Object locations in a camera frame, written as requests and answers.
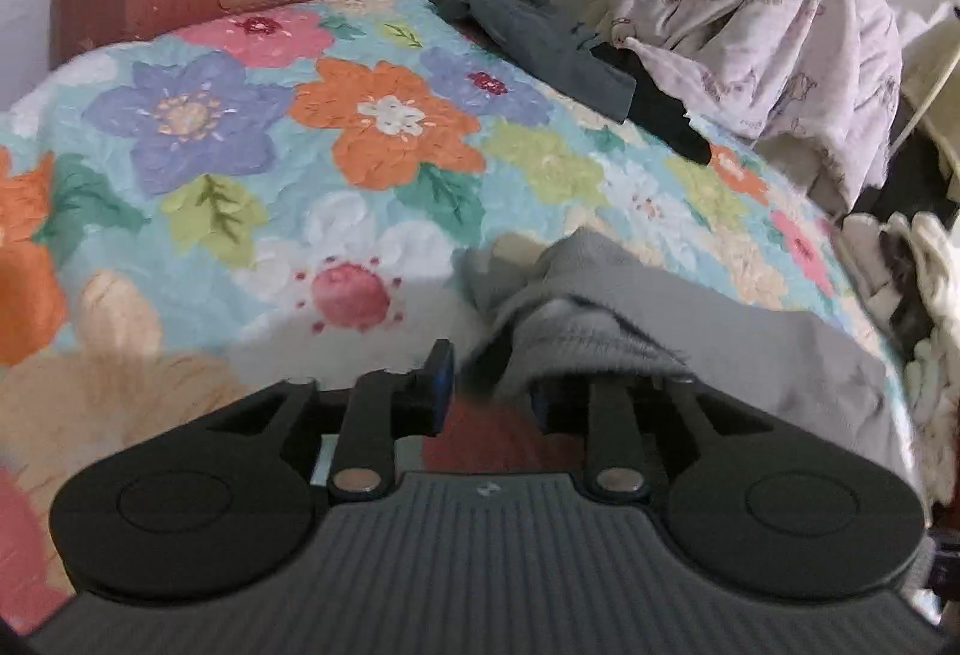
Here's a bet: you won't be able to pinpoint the white fluffy cloth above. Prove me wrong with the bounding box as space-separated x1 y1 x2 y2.
840 212 960 498

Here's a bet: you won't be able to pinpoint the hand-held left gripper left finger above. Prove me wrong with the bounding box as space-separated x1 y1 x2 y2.
202 338 456 502

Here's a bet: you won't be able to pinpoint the grey sweater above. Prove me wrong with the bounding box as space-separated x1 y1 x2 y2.
461 227 920 498

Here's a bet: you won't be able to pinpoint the black garment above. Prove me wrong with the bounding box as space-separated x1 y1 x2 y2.
589 41 713 167

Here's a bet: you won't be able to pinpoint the floral blanket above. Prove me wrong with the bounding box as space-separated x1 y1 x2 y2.
0 0 908 626

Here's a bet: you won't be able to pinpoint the pale pink printed robe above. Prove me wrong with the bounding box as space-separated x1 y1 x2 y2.
600 0 905 214

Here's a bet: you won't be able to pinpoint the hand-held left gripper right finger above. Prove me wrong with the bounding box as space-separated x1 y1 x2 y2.
531 376 773 502

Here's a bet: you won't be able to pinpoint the dark grey pants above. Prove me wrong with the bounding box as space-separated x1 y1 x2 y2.
390 0 638 124

